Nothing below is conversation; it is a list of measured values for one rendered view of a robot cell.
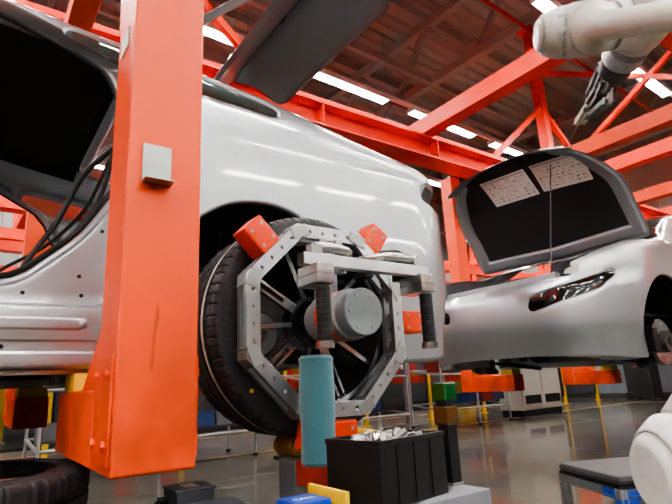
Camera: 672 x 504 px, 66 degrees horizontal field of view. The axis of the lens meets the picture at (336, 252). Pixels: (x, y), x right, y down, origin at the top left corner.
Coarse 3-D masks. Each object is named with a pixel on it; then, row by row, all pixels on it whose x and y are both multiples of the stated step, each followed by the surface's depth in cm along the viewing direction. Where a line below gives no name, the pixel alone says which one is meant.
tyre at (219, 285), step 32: (288, 224) 156; (320, 224) 163; (224, 256) 148; (224, 288) 139; (224, 320) 137; (224, 352) 135; (224, 384) 135; (256, 384) 138; (224, 416) 152; (256, 416) 136; (352, 416) 153
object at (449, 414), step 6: (438, 408) 111; (444, 408) 110; (450, 408) 111; (456, 408) 112; (438, 414) 111; (444, 414) 110; (450, 414) 110; (456, 414) 111; (438, 420) 111; (444, 420) 110; (450, 420) 110; (456, 420) 111
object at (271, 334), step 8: (264, 304) 188; (272, 304) 190; (264, 312) 187; (272, 312) 189; (280, 312) 191; (264, 320) 181; (272, 320) 188; (280, 320) 190; (272, 336) 182; (280, 336) 189; (264, 344) 179; (272, 344) 181; (280, 344) 188; (264, 352) 178; (272, 352) 185
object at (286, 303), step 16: (288, 256) 156; (288, 272) 156; (352, 272) 169; (272, 288) 150; (352, 288) 174; (368, 288) 168; (288, 304) 152; (304, 304) 160; (288, 320) 152; (288, 336) 153; (304, 336) 157; (368, 336) 170; (288, 352) 148; (304, 352) 152; (320, 352) 154; (336, 352) 182; (352, 352) 161; (368, 352) 167; (336, 368) 177; (352, 368) 169; (368, 368) 161; (336, 384) 156; (352, 384) 160; (336, 400) 151
